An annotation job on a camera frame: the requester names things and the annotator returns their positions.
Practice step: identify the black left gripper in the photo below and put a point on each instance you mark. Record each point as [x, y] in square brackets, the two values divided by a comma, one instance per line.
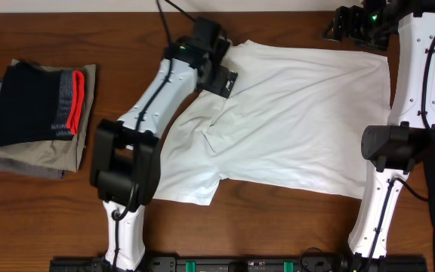
[220, 88]

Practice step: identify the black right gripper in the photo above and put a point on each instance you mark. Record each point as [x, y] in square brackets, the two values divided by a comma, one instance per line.
[355, 15]

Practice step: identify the white t-shirt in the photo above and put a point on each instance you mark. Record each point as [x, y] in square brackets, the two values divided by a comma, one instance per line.
[294, 119]

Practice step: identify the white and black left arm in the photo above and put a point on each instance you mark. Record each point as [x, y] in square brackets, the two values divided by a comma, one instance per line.
[125, 165]

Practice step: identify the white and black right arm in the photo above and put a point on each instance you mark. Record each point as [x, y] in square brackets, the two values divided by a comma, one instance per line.
[393, 149]

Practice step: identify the folded grey red-trimmed garment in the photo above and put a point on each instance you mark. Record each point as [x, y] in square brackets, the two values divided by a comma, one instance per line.
[70, 102]

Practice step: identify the folded khaki garment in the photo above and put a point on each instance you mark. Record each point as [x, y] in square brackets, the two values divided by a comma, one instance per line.
[62, 155]

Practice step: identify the folded black garment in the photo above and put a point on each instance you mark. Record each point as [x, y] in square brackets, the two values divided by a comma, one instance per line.
[29, 98]

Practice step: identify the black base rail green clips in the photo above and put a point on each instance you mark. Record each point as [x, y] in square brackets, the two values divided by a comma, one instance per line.
[314, 263]

